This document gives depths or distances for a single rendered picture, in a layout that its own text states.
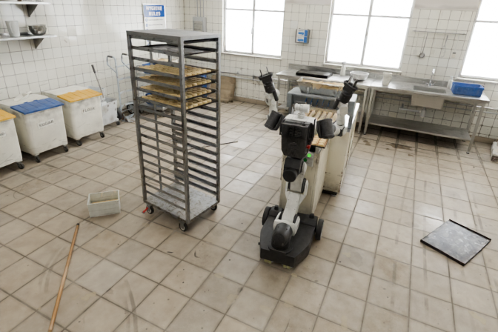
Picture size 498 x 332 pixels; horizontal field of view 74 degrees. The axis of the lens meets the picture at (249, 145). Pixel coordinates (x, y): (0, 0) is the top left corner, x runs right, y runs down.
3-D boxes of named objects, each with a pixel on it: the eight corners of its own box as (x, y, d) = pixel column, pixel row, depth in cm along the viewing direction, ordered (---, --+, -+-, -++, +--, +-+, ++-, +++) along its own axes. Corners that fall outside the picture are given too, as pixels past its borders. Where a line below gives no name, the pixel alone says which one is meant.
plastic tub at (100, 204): (89, 218, 336) (87, 204, 330) (90, 206, 355) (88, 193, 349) (121, 213, 346) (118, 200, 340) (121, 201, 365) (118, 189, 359)
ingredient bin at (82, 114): (78, 148, 490) (70, 98, 460) (52, 139, 517) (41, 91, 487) (109, 137, 534) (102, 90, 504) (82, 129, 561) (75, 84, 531)
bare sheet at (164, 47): (215, 51, 288) (215, 50, 288) (182, 56, 258) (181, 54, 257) (167, 44, 319) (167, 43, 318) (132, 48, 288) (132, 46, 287)
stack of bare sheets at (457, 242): (448, 221, 356) (449, 218, 354) (490, 241, 326) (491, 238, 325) (419, 241, 322) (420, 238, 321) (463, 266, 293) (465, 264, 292)
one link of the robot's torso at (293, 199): (296, 229, 287) (308, 178, 304) (274, 223, 293) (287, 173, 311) (298, 232, 301) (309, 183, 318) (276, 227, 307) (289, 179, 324)
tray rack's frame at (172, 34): (221, 207, 355) (221, 33, 285) (187, 232, 316) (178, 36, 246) (178, 189, 387) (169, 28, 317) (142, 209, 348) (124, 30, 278)
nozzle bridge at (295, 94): (292, 114, 406) (294, 87, 393) (353, 123, 383) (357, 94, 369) (284, 121, 378) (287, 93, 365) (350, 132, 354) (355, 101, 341)
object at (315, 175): (294, 189, 406) (301, 119, 370) (322, 195, 394) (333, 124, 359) (277, 220, 345) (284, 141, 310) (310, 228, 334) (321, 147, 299)
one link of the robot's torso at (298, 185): (304, 196, 312) (302, 172, 273) (287, 192, 317) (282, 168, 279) (308, 181, 319) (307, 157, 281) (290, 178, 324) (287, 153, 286)
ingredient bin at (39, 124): (37, 165, 436) (24, 109, 406) (8, 154, 462) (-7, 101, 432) (73, 150, 481) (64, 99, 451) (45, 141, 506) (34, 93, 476)
